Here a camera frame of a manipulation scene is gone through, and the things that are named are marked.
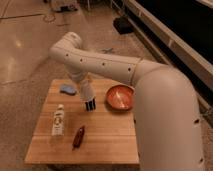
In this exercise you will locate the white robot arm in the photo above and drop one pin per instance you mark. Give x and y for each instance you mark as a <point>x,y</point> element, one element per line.
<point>165,105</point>

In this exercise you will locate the orange wooden bowl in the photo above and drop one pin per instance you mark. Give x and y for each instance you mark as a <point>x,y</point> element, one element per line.
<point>120,97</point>

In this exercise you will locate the blue sponge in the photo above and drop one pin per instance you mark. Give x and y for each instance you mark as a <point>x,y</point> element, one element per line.
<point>67,89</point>

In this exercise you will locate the wooden folding table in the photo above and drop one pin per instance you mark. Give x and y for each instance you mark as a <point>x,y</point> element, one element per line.
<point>109,134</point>

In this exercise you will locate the white tube bottle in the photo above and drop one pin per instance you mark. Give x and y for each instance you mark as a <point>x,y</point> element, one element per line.
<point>58,121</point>

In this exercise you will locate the black object on floor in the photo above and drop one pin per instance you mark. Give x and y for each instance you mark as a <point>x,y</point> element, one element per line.
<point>122,25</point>

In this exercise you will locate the grey equipment at top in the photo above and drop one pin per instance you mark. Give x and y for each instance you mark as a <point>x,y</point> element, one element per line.
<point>63,5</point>

